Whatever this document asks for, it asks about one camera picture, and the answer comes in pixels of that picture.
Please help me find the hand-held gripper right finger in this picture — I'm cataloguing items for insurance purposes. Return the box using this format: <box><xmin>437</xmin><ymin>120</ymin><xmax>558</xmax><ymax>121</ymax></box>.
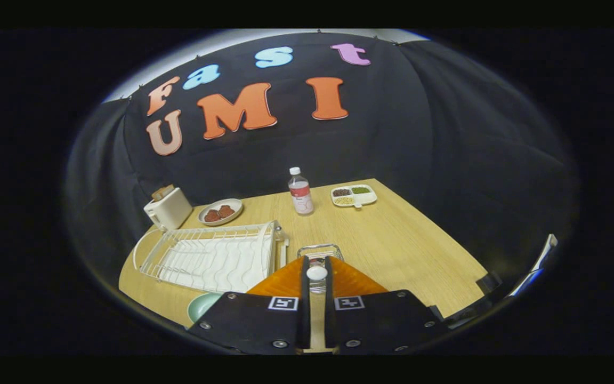
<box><xmin>324</xmin><ymin>255</ymin><xmax>449</xmax><ymax>356</ymax></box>

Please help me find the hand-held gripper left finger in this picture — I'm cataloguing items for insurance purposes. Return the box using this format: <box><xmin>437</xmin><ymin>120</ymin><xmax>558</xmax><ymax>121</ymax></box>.
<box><xmin>186</xmin><ymin>255</ymin><xmax>311</xmax><ymax>356</ymax></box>

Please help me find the metal wire basket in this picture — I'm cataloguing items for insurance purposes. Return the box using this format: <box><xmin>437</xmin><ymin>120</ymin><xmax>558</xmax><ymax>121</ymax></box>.
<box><xmin>297</xmin><ymin>244</ymin><xmax>344</xmax><ymax>295</ymax></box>

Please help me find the white wire dish rack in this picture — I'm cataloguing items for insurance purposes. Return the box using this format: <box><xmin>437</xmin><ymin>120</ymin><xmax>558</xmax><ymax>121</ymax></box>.
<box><xmin>133</xmin><ymin>220</ymin><xmax>289</xmax><ymax>294</ymax></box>

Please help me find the light green plate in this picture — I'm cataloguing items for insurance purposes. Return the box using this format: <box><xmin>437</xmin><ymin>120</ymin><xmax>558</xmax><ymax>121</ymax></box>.
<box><xmin>187</xmin><ymin>292</ymin><xmax>223</xmax><ymax>324</ymax></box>

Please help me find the white cookie plate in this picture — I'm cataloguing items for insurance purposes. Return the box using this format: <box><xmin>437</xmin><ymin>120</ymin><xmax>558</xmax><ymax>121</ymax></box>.
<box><xmin>198</xmin><ymin>198</ymin><xmax>244</xmax><ymax>227</ymax></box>

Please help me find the clear plastic water bottle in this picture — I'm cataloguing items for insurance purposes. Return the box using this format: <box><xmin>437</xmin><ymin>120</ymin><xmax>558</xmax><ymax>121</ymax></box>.
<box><xmin>288</xmin><ymin>167</ymin><xmax>315</xmax><ymax>216</ymax></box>

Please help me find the white divided tray of beans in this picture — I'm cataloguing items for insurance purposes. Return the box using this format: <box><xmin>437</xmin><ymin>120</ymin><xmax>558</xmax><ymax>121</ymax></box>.
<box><xmin>330</xmin><ymin>184</ymin><xmax>378</xmax><ymax>209</ymax></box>

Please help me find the black table clamp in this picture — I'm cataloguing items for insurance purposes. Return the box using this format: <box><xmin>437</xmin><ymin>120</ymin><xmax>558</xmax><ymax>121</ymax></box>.
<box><xmin>476</xmin><ymin>272</ymin><xmax>504</xmax><ymax>295</ymax></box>

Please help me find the cream toaster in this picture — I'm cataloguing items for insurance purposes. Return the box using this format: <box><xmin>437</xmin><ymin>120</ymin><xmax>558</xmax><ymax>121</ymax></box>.
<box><xmin>143</xmin><ymin>185</ymin><xmax>193</xmax><ymax>231</ymax></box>

